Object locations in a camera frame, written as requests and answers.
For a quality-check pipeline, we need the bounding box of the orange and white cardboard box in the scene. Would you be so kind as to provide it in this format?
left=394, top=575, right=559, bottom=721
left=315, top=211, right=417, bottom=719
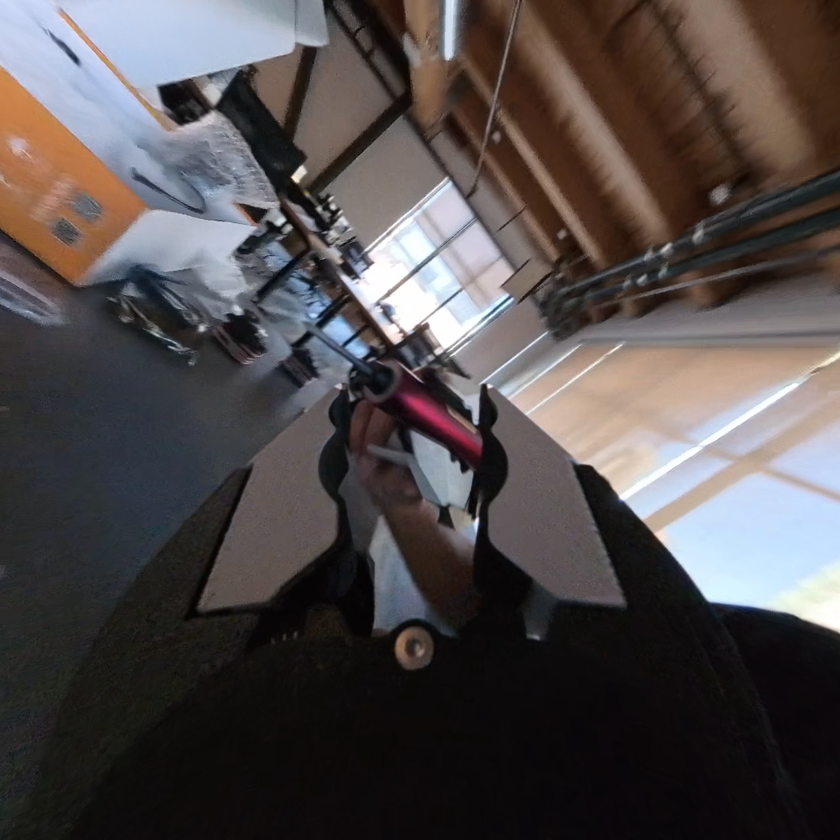
left=0, top=0, right=329, bottom=286

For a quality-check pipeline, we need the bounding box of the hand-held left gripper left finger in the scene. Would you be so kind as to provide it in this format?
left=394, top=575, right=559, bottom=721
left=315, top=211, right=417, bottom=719
left=196, top=392, right=370, bottom=613

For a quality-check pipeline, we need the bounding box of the bubble wrap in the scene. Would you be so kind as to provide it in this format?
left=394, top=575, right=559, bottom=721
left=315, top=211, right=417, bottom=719
left=151, top=125, right=277, bottom=211

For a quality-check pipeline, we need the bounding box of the red electric screwdriver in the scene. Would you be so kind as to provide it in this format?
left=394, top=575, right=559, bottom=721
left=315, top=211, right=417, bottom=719
left=305, top=325, right=487, bottom=470

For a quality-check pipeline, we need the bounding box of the bag of blue cables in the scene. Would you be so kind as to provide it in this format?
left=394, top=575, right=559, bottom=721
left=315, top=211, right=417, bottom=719
left=108, top=262, right=204, bottom=365

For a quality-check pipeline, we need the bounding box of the person's right forearm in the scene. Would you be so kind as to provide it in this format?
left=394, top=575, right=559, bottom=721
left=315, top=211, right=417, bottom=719
left=377, top=499, right=483, bottom=634

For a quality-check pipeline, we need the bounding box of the person's right hand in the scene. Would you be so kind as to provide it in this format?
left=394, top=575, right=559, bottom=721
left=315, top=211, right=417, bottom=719
left=350, top=399, right=429, bottom=514

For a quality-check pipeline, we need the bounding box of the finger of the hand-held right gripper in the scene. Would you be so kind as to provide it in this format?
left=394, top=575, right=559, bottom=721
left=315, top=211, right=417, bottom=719
left=407, top=433, right=479, bottom=511

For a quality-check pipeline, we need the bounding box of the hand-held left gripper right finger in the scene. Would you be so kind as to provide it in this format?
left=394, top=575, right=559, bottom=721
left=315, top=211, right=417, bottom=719
left=474, top=386, right=627, bottom=606

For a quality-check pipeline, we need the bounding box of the dark grey desk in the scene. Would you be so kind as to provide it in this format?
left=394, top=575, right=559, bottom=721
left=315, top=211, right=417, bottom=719
left=0, top=230, right=355, bottom=840

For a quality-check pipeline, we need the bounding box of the large grid window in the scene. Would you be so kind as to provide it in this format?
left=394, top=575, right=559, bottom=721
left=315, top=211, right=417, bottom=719
left=367, top=177, right=513, bottom=355

